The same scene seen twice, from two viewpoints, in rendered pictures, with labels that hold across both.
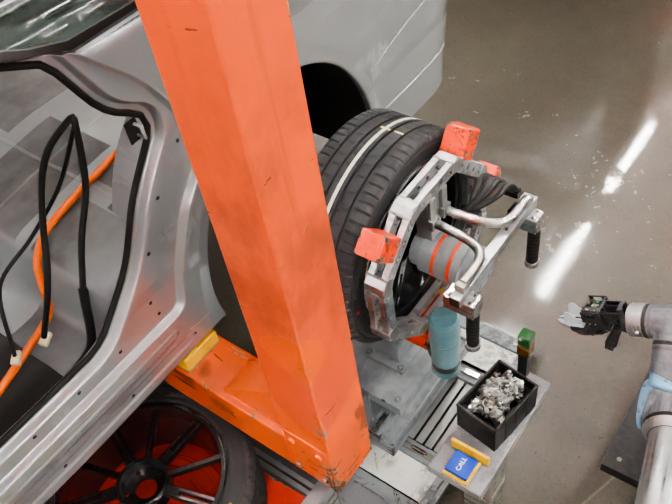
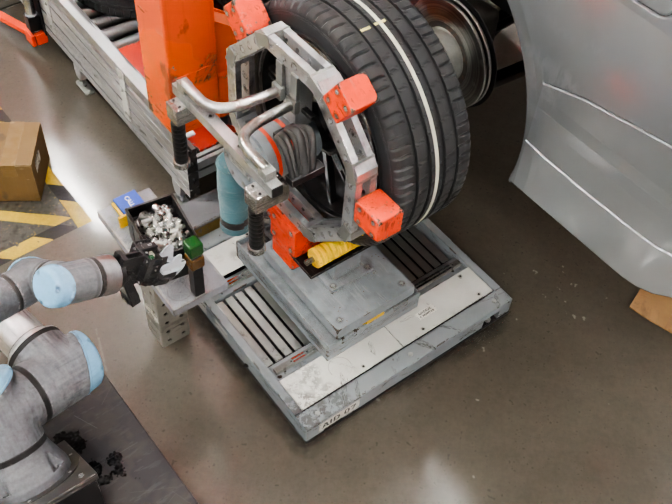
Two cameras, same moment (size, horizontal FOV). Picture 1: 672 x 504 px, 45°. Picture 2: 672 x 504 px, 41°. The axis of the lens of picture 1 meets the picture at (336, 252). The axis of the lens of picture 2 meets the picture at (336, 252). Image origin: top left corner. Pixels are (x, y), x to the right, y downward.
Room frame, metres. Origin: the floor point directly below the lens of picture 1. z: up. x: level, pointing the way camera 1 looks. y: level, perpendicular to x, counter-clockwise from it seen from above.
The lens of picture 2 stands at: (1.78, -1.87, 2.38)
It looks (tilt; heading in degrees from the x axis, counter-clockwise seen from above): 50 degrees down; 95
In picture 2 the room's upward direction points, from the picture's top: 5 degrees clockwise
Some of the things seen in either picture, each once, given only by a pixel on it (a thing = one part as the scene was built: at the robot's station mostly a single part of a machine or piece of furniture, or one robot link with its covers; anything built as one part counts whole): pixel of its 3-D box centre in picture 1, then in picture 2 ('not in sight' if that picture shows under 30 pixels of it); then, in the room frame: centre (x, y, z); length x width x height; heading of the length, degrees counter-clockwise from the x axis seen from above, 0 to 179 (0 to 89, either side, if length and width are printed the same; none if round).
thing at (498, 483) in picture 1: (484, 469); (163, 290); (1.13, -0.33, 0.21); 0.10 x 0.10 x 0.42; 46
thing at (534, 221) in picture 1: (525, 217); (266, 192); (1.50, -0.53, 0.93); 0.09 x 0.05 x 0.05; 46
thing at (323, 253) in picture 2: not in sight; (348, 239); (1.67, -0.28, 0.51); 0.29 x 0.06 x 0.06; 46
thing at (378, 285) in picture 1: (430, 248); (296, 138); (1.51, -0.27, 0.85); 0.54 x 0.07 x 0.54; 136
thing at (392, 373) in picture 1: (393, 332); (338, 245); (1.63, -0.14, 0.32); 0.40 x 0.30 x 0.28; 136
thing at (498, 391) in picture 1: (496, 403); (164, 237); (1.18, -0.38, 0.51); 0.20 x 0.14 x 0.13; 128
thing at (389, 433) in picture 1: (389, 372); (326, 273); (1.60, -0.11, 0.13); 0.50 x 0.36 x 0.10; 136
